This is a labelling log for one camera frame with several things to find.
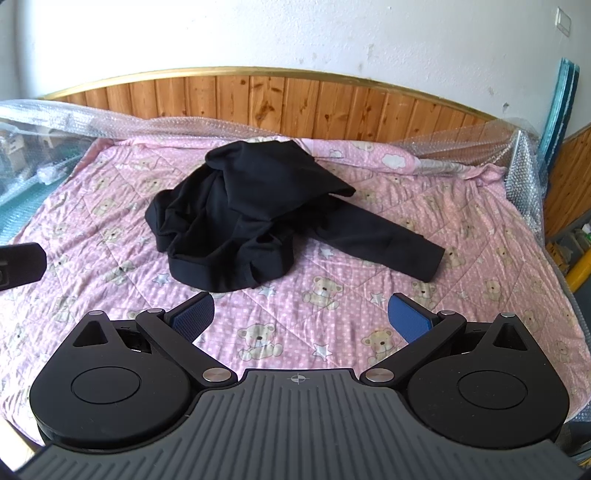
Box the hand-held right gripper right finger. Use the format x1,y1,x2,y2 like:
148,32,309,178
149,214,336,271
359,292,533,387

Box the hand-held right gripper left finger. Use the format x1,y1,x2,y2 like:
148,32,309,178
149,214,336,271
73,291,235,387

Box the dark long-sleeved top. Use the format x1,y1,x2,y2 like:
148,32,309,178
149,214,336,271
144,140,446,294

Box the green mat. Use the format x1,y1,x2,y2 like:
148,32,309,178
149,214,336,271
0,182,49,246

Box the pink bear-print blanket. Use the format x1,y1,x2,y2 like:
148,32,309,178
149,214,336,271
0,135,588,439

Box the yellow object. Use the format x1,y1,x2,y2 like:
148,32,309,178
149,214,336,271
565,265,591,293

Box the clear bubble wrap sheet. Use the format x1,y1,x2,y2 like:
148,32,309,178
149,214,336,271
0,98,549,241

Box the wooden headboard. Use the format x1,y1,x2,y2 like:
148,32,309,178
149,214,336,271
38,66,503,140

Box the teal boards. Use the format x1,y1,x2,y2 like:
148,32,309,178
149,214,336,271
537,57,581,163

